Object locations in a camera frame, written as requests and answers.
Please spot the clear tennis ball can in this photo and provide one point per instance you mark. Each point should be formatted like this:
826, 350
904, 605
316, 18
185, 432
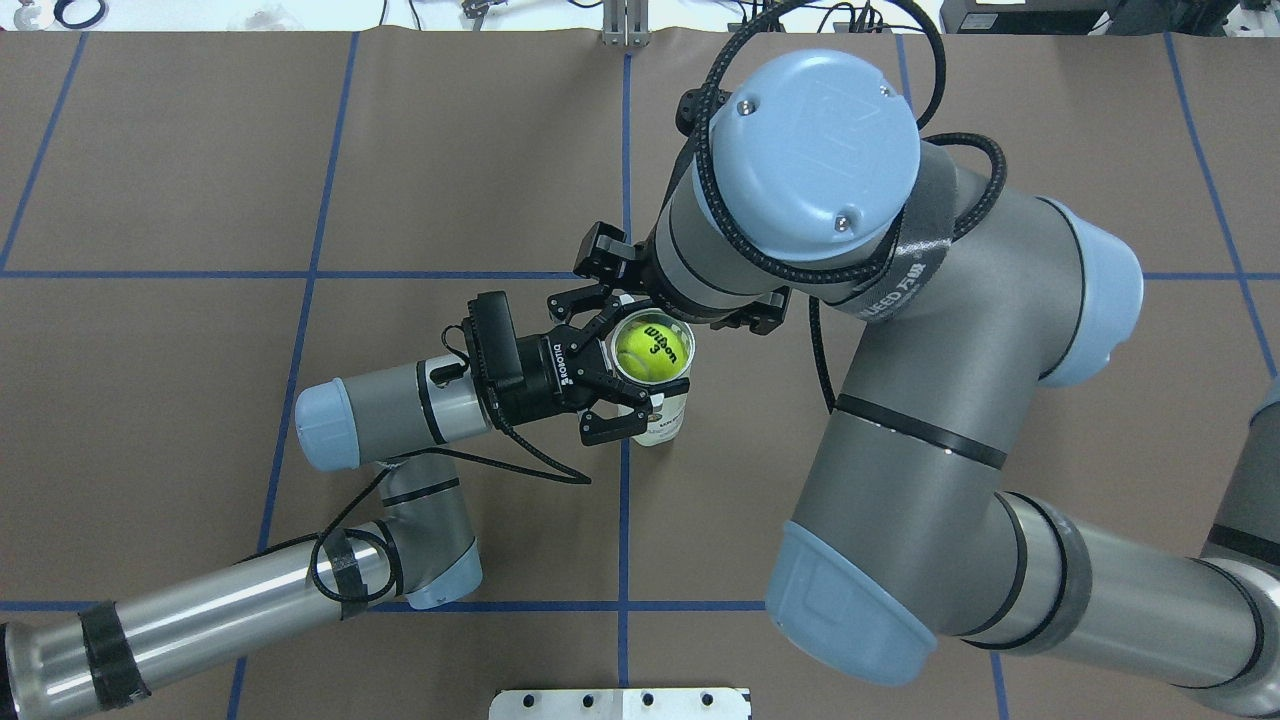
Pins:
669, 409

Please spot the aluminium frame post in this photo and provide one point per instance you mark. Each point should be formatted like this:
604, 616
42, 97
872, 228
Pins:
625, 23

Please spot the Wilson yellow tennis ball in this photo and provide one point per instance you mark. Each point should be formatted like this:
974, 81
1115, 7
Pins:
651, 352

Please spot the white camera stand pedestal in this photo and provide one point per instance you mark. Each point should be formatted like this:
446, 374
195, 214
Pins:
623, 703

